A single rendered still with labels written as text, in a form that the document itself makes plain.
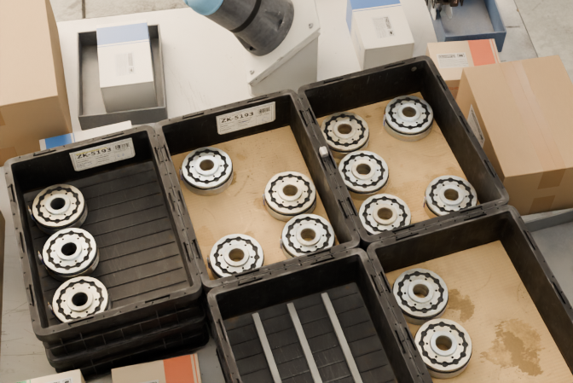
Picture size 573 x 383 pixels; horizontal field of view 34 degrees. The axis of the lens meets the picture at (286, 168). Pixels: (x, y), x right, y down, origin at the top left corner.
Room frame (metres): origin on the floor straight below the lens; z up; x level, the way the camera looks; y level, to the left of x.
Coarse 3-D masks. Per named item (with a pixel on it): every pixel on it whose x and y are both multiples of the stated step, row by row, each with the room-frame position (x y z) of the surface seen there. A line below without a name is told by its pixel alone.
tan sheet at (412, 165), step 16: (352, 112) 1.29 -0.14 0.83; (368, 112) 1.29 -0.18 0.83; (384, 112) 1.29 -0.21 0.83; (368, 128) 1.25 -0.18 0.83; (384, 128) 1.25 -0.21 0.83; (432, 128) 1.25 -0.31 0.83; (368, 144) 1.20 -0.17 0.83; (384, 144) 1.20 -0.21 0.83; (400, 144) 1.20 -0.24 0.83; (416, 144) 1.20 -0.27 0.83; (432, 144) 1.20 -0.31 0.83; (448, 144) 1.20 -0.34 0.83; (336, 160) 1.16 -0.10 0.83; (400, 160) 1.16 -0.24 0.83; (416, 160) 1.16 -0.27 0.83; (432, 160) 1.16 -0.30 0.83; (448, 160) 1.16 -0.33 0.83; (400, 176) 1.12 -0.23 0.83; (416, 176) 1.12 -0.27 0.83; (432, 176) 1.12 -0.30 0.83; (464, 176) 1.12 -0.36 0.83; (384, 192) 1.08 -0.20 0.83; (400, 192) 1.08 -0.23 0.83; (416, 192) 1.08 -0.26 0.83; (416, 208) 1.04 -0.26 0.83
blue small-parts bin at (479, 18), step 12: (468, 0) 1.76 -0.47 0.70; (480, 0) 1.76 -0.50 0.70; (492, 0) 1.71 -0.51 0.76; (456, 12) 1.72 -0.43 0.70; (468, 12) 1.72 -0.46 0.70; (480, 12) 1.72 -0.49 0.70; (492, 12) 1.69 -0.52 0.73; (432, 24) 1.68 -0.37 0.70; (444, 24) 1.68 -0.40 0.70; (456, 24) 1.68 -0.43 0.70; (468, 24) 1.68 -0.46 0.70; (480, 24) 1.68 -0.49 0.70; (492, 24) 1.67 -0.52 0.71; (504, 24) 1.61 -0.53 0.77; (444, 36) 1.58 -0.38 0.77; (456, 36) 1.57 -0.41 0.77; (468, 36) 1.58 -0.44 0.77; (480, 36) 1.58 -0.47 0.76; (492, 36) 1.58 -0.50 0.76; (504, 36) 1.58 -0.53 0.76
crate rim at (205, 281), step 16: (272, 96) 1.25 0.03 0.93; (208, 112) 1.21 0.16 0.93; (224, 112) 1.22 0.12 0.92; (304, 112) 1.21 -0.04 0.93; (160, 128) 1.17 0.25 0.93; (304, 128) 1.17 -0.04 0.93; (160, 144) 1.13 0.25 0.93; (320, 160) 1.09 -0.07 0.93; (176, 176) 1.06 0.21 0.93; (176, 192) 1.02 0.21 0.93; (336, 192) 1.01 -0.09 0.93; (192, 224) 0.95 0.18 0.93; (352, 224) 0.94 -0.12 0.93; (192, 240) 0.91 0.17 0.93; (352, 240) 0.91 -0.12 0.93; (304, 256) 0.87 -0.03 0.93; (320, 256) 0.87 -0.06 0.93; (240, 272) 0.84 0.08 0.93; (256, 272) 0.84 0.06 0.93; (208, 288) 0.81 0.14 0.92
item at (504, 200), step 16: (400, 64) 1.35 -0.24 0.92; (432, 64) 1.34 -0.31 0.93; (336, 80) 1.30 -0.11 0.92; (304, 96) 1.25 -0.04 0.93; (448, 96) 1.25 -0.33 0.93; (320, 128) 1.17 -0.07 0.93; (464, 128) 1.17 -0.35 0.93; (320, 144) 1.13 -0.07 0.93; (480, 160) 1.09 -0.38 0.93; (336, 176) 1.05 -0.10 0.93; (496, 176) 1.05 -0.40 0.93; (480, 208) 0.97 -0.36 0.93; (416, 224) 0.94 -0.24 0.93; (432, 224) 0.94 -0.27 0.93; (368, 240) 0.91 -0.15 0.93
